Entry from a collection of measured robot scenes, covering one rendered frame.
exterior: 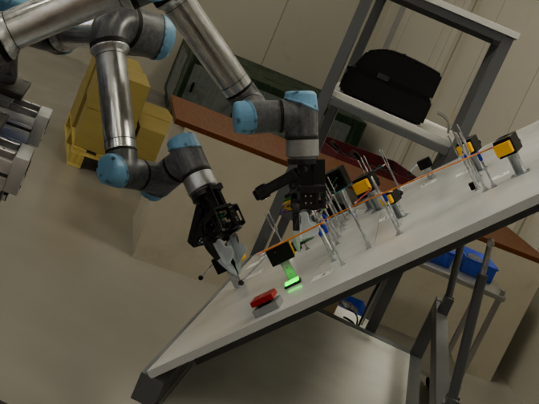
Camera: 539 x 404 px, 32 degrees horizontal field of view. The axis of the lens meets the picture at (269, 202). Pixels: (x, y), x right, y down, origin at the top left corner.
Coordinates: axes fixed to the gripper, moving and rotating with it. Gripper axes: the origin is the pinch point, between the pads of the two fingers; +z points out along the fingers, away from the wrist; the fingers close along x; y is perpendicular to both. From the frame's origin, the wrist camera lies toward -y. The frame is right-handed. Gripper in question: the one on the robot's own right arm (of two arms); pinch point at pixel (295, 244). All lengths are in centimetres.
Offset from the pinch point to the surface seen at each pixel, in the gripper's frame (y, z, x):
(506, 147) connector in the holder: 46, -22, -11
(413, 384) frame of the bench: 33, 49, 56
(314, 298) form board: 3.9, 6.6, -31.3
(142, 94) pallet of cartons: -110, -50, 442
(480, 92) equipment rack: 58, -36, 83
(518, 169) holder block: 50, -17, -6
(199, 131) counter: -56, -24, 301
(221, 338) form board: -15.1, 15.1, -28.1
